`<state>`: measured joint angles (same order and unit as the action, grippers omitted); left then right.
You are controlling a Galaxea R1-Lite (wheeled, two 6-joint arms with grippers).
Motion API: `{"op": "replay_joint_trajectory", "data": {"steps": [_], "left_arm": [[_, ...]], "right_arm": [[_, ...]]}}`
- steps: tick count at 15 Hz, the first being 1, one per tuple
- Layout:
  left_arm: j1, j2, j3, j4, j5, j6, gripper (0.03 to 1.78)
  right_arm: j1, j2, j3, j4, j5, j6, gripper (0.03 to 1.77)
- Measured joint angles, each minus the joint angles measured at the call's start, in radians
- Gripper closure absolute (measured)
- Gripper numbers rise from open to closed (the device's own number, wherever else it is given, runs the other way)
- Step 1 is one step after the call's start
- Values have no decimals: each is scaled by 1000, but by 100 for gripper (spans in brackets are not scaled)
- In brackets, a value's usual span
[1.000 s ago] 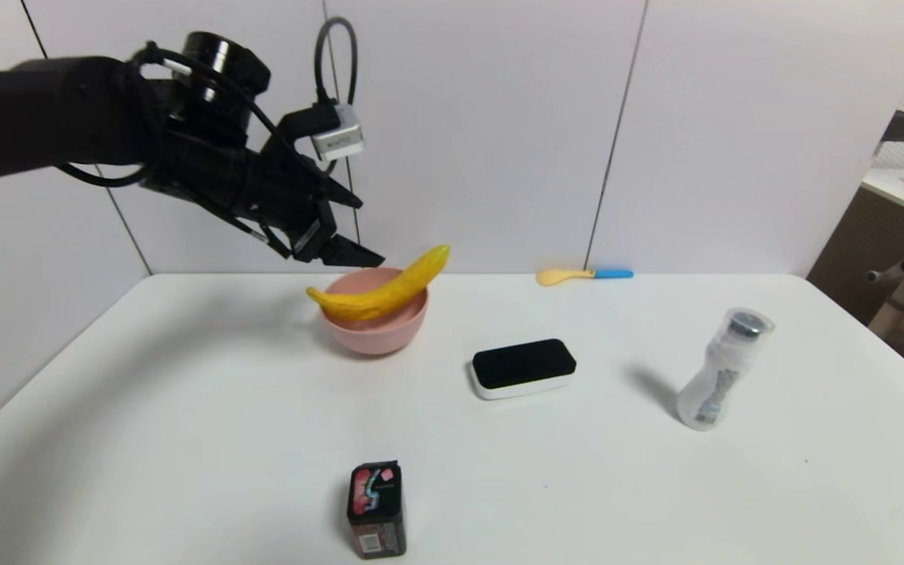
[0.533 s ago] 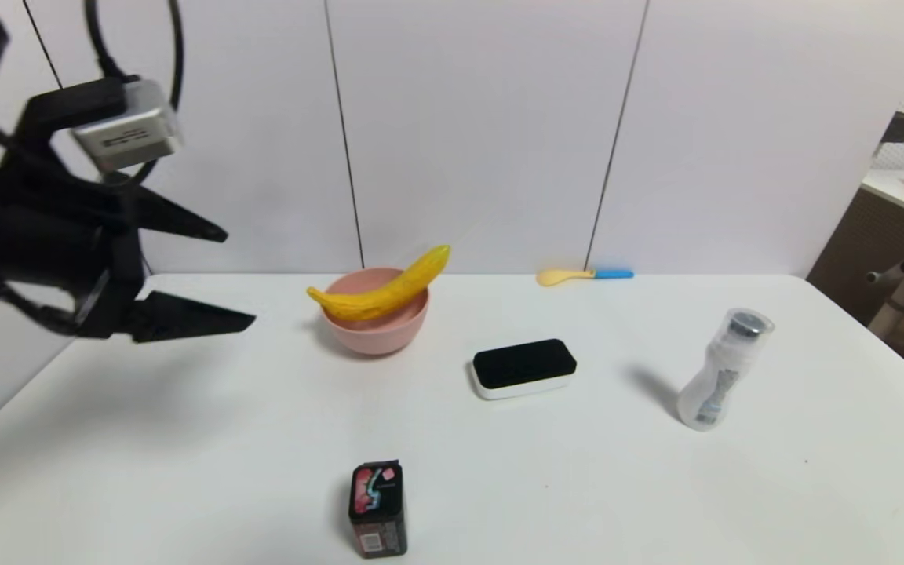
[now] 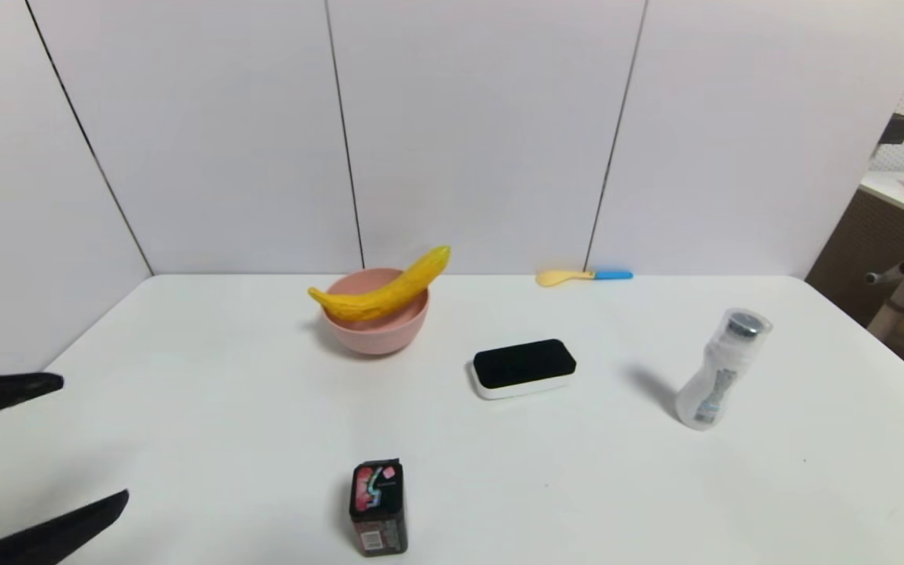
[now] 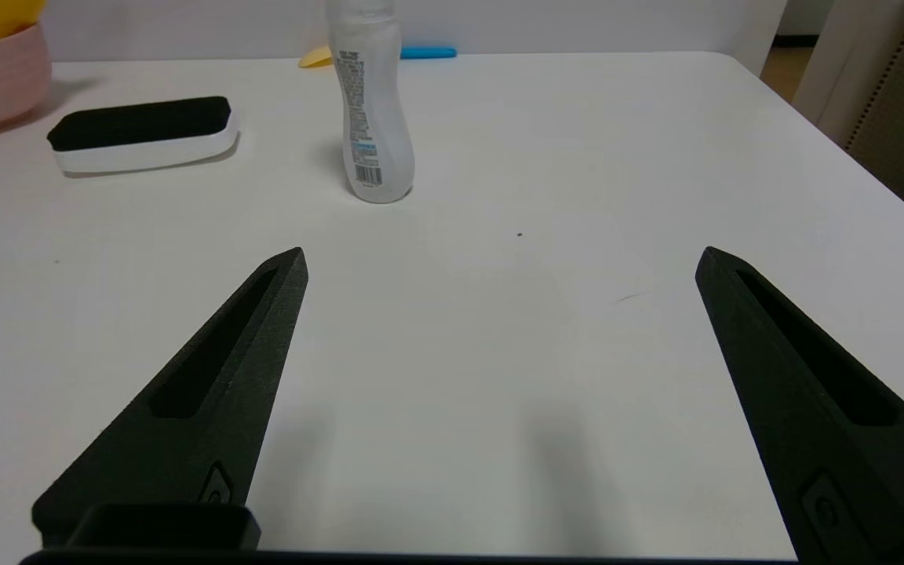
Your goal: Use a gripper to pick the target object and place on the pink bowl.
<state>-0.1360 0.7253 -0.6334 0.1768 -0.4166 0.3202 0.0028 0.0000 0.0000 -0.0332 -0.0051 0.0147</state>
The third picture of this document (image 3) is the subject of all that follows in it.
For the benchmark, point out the yellow banana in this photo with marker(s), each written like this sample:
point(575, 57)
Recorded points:
point(389, 294)

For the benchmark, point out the small black printed box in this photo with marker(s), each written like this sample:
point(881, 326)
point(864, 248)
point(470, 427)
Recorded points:
point(377, 502)

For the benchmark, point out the brown desk side panel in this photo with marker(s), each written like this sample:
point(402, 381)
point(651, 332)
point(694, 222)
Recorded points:
point(852, 251)

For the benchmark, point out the black and white board eraser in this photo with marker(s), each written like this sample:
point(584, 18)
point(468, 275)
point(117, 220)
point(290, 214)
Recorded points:
point(523, 363)

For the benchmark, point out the pink bowl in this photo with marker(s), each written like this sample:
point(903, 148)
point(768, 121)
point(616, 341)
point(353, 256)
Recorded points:
point(377, 333)

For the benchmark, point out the small black box on pegboard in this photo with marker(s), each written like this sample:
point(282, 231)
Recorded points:
point(895, 128)

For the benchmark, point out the clear plastic bottle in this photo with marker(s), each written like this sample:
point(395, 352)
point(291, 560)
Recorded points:
point(723, 369)

